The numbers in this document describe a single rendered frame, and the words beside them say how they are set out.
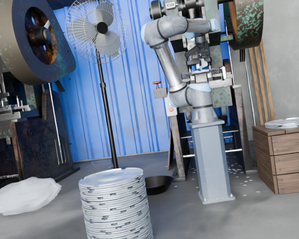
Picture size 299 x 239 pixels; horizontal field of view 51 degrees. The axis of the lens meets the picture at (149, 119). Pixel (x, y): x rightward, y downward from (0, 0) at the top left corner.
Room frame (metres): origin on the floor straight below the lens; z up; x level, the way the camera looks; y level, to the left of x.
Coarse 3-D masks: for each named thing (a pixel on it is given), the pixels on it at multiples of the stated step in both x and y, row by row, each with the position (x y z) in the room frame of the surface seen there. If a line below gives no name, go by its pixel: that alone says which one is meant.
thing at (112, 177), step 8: (120, 168) 1.53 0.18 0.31; (128, 168) 1.52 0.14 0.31; (136, 168) 1.48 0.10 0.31; (88, 176) 1.47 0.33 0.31; (96, 176) 1.45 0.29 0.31; (104, 176) 1.39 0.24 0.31; (112, 176) 1.37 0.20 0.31; (120, 176) 1.35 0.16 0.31; (128, 176) 1.35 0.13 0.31; (136, 176) 1.31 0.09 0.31; (80, 184) 1.32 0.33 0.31; (88, 184) 1.31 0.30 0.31; (96, 184) 1.29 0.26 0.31; (104, 184) 1.25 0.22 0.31; (112, 184) 1.25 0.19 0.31
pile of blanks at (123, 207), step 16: (80, 192) 1.35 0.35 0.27; (96, 192) 1.26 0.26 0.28; (112, 192) 1.25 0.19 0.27; (128, 192) 1.27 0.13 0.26; (144, 192) 1.37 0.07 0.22; (96, 208) 1.28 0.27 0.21; (112, 208) 1.25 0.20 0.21; (128, 208) 1.26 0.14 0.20; (144, 208) 1.33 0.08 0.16; (96, 224) 1.27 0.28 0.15; (112, 224) 1.26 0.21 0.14; (128, 224) 1.26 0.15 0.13; (144, 224) 1.31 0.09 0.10
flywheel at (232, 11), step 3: (234, 0) 2.43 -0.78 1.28; (231, 3) 2.77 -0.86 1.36; (234, 3) 2.45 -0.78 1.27; (231, 6) 2.77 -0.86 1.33; (234, 6) 2.48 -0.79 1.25; (231, 9) 2.77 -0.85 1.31; (234, 9) 2.75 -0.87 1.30; (231, 12) 2.77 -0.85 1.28; (234, 12) 2.75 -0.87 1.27; (231, 15) 2.77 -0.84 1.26; (234, 15) 2.75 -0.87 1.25; (231, 18) 2.78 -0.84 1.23; (234, 18) 2.74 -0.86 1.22; (231, 21) 2.81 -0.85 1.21; (234, 21) 2.73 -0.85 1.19; (234, 24) 2.72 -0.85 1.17; (234, 27) 2.70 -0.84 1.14; (234, 30) 2.68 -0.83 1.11; (234, 33) 2.69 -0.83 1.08; (234, 36) 2.72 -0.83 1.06
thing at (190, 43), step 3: (186, 39) 2.48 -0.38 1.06; (192, 39) 2.46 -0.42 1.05; (189, 42) 2.47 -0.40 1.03; (192, 42) 2.47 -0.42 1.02; (189, 45) 2.46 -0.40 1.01; (192, 45) 2.45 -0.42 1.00; (195, 45) 2.46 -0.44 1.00; (189, 48) 2.46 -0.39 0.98; (192, 54) 2.44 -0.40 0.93; (195, 54) 2.43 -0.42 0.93; (189, 57) 2.47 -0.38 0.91; (192, 57) 2.44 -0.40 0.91; (195, 57) 2.43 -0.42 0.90; (189, 60) 2.47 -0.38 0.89
